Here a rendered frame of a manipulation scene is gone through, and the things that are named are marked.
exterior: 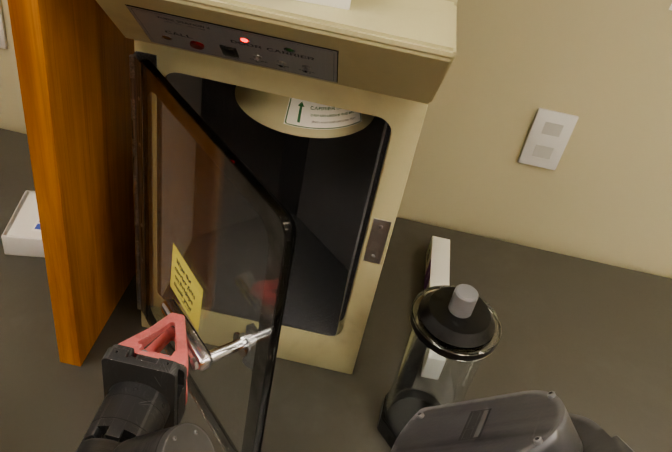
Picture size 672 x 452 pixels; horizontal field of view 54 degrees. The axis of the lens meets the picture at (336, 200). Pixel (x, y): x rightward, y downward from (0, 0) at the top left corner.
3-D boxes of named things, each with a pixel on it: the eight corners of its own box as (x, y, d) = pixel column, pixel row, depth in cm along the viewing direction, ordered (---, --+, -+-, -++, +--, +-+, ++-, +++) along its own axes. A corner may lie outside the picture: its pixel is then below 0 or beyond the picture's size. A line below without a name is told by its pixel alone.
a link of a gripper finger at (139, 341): (212, 306, 64) (179, 383, 57) (209, 354, 68) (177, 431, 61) (145, 291, 64) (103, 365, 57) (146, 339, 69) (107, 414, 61)
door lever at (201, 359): (204, 298, 71) (205, 281, 69) (247, 361, 65) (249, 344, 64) (157, 315, 68) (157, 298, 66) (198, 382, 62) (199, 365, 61)
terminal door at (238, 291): (146, 309, 94) (142, 52, 69) (253, 487, 76) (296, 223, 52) (141, 311, 93) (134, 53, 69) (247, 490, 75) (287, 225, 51)
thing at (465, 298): (418, 293, 83) (431, 255, 79) (490, 313, 82) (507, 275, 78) (409, 347, 76) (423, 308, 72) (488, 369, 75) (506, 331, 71)
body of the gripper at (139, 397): (182, 357, 57) (150, 431, 51) (180, 426, 63) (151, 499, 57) (110, 340, 57) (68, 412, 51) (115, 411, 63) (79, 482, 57)
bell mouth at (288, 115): (254, 56, 90) (258, 17, 86) (381, 83, 89) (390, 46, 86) (216, 119, 75) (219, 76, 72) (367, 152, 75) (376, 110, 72)
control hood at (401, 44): (131, 28, 69) (128, -70, 63) (433, 94, 68) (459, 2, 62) (81, 75, 60) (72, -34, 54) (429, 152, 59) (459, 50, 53)
